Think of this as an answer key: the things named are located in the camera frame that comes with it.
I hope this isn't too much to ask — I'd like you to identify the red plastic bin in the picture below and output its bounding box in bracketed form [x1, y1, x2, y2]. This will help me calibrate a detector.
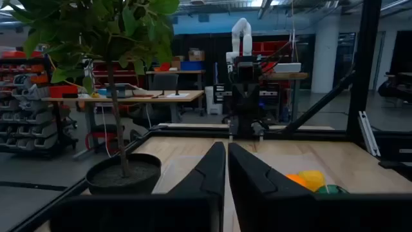
[48, 85, 79, 99]

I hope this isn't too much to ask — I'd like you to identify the brown cardboard box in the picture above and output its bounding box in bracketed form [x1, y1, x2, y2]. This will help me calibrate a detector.
[188, 48, 206, 62]

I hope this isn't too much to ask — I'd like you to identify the white round pillar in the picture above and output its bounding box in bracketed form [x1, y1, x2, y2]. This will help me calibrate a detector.
[310, 15, 342, 94]

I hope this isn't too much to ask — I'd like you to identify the blue storage bin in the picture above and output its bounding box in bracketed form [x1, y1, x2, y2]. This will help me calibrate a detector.
[180, 61, 204, 72]

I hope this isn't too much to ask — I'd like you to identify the storage rack with bins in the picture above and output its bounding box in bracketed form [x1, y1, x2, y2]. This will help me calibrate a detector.
[0, 48, 79, 159]

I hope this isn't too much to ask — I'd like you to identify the red rolling stool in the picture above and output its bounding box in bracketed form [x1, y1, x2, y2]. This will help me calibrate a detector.
[85, 124, 126, 152]

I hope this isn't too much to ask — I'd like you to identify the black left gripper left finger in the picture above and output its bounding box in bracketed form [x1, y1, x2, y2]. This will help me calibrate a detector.
[167, 141, 227, 198]

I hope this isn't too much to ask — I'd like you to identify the silver aluminium bracket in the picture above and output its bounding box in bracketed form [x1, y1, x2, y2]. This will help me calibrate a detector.
[358, 111, 381, 158]

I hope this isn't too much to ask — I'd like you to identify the white flat box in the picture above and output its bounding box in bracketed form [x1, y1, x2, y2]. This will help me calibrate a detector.
[273, 63, 302, 73]

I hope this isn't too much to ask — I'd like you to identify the yellow toy bell pepper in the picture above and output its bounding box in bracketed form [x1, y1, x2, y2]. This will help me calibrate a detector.
[297, 169, 326, 193]

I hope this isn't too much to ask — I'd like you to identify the black round plant pot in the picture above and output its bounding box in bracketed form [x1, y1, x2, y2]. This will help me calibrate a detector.
[86, 153, 162, 195]

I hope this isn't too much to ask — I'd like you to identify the green toy watermelon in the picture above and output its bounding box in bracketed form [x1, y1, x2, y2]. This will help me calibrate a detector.
[314, 184, 350, 195]

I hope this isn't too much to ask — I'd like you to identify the grey office chair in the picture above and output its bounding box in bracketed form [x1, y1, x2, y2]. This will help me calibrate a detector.
[131, 73, 181, 130]

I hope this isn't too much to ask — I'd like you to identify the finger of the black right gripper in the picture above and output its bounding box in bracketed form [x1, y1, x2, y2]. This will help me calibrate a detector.
[230, 84, 246, 130]
[245, 84, 260, 130]

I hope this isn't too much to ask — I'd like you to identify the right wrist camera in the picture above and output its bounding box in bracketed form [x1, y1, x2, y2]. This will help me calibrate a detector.
[237, 61, 256, 77]

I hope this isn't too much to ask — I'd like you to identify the orange toy fruit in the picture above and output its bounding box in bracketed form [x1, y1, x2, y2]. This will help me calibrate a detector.
[285, 173, 308, 189]

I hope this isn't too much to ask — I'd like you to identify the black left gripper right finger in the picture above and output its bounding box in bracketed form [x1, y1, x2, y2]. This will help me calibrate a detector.
[228, 142, 316, 199]

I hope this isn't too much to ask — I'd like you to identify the green leafy potted tree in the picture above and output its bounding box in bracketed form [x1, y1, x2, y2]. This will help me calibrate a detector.
[0, 0, 181, 178]

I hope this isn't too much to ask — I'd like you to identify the wooden workshop table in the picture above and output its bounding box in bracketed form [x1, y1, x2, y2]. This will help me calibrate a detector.
[259, 72, 309, 123]

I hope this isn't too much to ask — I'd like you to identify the wooden office desk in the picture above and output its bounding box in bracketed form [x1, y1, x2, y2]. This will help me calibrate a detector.
[41, 90, 205, 159]

